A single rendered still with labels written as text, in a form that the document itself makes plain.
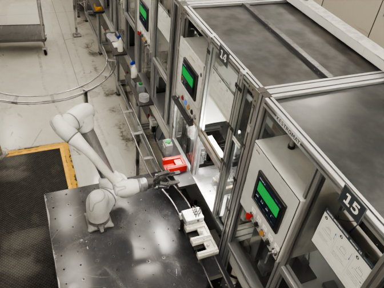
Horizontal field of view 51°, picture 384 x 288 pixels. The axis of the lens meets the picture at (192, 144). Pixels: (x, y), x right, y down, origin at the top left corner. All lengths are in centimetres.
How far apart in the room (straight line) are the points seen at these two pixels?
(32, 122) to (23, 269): 201
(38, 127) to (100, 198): 236
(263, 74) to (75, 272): 170
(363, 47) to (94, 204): 194
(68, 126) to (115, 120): 242
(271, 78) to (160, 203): 145
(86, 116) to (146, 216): 88
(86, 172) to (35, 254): 105
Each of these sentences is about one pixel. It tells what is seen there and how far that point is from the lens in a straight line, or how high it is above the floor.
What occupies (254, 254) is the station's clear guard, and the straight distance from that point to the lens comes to 244.
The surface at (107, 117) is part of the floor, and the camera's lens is 508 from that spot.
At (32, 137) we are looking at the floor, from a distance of 490.
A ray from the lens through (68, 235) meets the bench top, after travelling 300.
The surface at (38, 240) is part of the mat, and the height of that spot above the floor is 1.
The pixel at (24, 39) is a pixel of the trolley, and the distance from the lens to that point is 638.
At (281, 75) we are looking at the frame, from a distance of 219.
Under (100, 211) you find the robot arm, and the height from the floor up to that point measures 87.
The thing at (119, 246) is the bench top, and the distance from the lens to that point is 291.
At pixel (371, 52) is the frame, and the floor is 208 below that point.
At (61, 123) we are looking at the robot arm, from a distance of 264.
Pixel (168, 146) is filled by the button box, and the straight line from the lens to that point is 311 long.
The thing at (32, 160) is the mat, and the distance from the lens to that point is 458.
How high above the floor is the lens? 305
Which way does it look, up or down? 40 degrees down
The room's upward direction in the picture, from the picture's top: 7 degrees clockwise
